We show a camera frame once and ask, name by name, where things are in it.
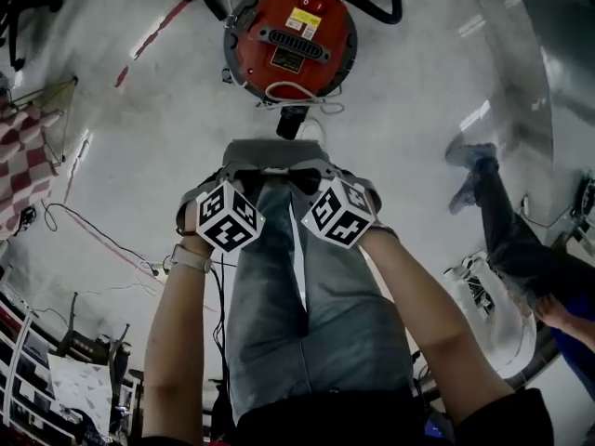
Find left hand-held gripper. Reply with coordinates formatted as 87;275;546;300
176;164;276;255

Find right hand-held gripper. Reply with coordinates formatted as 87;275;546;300
286;164;383;250

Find person's right forearm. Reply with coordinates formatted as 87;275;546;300
357;223;515;429

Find person's left forearm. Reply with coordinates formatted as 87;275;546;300
140;232;216;440

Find white wrist band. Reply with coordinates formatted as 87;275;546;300
169;243;213;273

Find red vacuum cleaner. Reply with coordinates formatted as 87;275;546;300
221;0;360;139

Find person's blue jeans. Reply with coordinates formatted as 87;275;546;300
224;178;415;429

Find thin metal rack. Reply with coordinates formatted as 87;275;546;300
8;75;79;166

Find red checked cloth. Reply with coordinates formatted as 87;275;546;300
0;107;60;241

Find dark wooden stool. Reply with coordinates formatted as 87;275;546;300
54;290;132;366

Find person's black shirt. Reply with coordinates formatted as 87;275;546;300
139;386;554;446

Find white frame shelf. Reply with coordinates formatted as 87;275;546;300
0;290;52;436

